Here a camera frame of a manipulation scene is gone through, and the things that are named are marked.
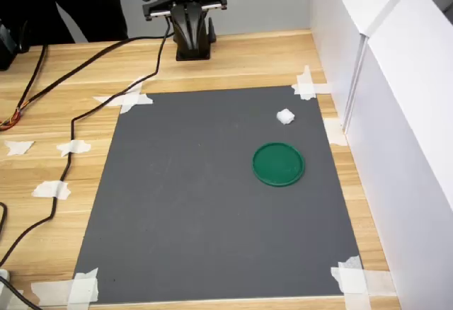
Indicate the small white plastic terminal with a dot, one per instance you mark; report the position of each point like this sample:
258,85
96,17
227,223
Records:
285,116

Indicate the round green lid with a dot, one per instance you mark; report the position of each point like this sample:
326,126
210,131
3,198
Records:
279,168

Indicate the white tape patch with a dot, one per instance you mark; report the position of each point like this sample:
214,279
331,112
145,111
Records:
83,287
51,189
336,133
131,99
354,281
19,147
304,88
74,147

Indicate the white partition panel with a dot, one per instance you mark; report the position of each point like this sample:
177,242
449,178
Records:
407,147
336,41

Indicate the black box device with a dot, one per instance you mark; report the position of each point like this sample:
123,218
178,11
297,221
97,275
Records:
7,48

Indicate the dark grey mat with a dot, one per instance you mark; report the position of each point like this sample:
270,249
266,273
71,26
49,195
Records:
194,200

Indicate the white plastic block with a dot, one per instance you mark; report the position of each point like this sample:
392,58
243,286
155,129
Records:
4,276

